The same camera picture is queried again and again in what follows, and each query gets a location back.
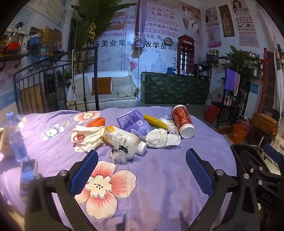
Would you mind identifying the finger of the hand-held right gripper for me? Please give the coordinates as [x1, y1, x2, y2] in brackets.
[263, 144, 284, 176]
[240, 149, 281, 214]

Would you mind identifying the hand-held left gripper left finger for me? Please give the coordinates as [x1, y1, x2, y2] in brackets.
[24, 150, 99, 231]

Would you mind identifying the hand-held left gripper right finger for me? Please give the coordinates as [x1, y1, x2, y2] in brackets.
[185, 148, 260, 231]

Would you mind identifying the red print paper wrapper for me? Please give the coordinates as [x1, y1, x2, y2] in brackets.
[71, 125, 106, 152]

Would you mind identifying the black trash bin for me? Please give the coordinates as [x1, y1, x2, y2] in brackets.
[230, 143, 264, 176]

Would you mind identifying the clear plastic wrap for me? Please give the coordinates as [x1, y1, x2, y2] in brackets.
[110, 143, 136, 165]

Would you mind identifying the white plastic drink bottle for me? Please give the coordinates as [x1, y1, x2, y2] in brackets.
[103, 126, 147, 156]

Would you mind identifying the orange foam net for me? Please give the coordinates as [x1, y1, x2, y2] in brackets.
[86, 117, 106, 128]

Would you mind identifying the white paper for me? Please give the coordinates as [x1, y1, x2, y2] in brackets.
[145, 128, 181, 148]

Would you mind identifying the red patterned paper cup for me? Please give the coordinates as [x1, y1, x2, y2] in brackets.
[171, 104, 195, 139]

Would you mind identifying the yellow foam net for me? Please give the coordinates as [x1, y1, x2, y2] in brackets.
[143, 114, 168, 130]

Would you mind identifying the purple packet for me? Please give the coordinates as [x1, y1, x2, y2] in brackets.
[116, 109, 152, 136]

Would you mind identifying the swivel stool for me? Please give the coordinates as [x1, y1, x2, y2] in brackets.
[247, 131, 275, 149]

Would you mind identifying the orange bucket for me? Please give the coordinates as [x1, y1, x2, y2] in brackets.
[230, 124, 248, 144]

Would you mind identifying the pink plastic tub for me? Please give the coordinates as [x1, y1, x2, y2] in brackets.
[238, 118, 252, 129]

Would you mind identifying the purple floral blanket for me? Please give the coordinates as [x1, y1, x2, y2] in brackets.
[0, 105, 238, 231]

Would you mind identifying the blue rectangular box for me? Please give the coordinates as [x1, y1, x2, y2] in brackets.
[19, 159, 38, 199]

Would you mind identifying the black iron rack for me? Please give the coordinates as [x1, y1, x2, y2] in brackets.
[216, 82, 251, 129]

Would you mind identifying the red bag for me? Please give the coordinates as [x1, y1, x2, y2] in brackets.
[203, 103, 220, 125]

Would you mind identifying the pink washbasin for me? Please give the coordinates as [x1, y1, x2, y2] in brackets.
[223, 98, 237, 108]

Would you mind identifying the white wicker swing sofa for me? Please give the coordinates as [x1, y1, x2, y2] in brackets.
[67, 71, 140, 109]

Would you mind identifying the blue label water bottle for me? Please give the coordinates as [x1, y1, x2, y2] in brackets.
[4, 112, 30, 163]

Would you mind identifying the white hanging cloth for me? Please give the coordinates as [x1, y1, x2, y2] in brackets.
[272, 38, 284, 116]

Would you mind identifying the red ladder shelf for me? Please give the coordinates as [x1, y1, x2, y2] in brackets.
[257, 48, 278, 111]

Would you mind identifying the pink towel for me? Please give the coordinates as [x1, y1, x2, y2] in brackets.
[233, 72, 241, 96]

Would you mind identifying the beige cushion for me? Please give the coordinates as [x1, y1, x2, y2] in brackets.
[73, 74, 92, 98]
[111, 76, 137, 98]

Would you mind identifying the orange cushion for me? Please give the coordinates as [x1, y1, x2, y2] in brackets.
[91, 77, 112, 96]

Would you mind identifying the purple towel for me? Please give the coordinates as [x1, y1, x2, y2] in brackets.
[224, 68, 237, 91]

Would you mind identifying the green floral covered counter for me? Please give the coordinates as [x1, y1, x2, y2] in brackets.
[141, 71, 211, 105]

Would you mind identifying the wooden shelf with jars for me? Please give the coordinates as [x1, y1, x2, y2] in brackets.
[248, 51, 265, 77]

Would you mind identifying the green potted plant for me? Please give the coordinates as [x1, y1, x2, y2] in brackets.
[223, 45, 256, 85]

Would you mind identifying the small shelf of bottles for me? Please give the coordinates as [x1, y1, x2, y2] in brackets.
[205, 49, 220, 67]

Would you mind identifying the red telephone booth cabinet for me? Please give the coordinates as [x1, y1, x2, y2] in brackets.
[177, 35, 196, 76]

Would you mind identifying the teal round tin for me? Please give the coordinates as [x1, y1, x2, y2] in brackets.
[37, 44, 52, 61]

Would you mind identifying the cardboard box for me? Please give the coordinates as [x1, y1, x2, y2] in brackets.
[40, 27, 62, 45]

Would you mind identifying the yellow banana bunch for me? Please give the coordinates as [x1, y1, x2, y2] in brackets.
[88, 22, 98, 40]

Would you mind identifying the purple tied curtain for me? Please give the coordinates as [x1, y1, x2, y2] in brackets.
[131, 0, 148, 59]

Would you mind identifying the red box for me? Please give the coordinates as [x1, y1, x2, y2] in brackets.
[6, 42, 19, 54]

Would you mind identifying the tall leafy plant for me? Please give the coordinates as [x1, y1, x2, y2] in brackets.
[73, 0, 136, 47]

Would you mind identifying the black iron wall shelf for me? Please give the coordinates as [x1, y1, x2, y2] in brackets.
[0, 50, 71, 71]

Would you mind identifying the white product wall poster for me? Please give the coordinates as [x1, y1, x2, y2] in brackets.
[230, 0, 260, 47]

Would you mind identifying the pink wall poster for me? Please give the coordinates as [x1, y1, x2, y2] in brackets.
[204, 6, 222, 48]

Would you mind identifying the brown wall poster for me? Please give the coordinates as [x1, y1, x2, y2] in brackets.
[219, 4, 235, 38]

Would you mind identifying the large printed wall banner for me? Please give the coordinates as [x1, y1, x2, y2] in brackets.
[98, 0, 203, 74]

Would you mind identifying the blue and white wall notice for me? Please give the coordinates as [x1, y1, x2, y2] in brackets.
[7, 6, 36, 36]

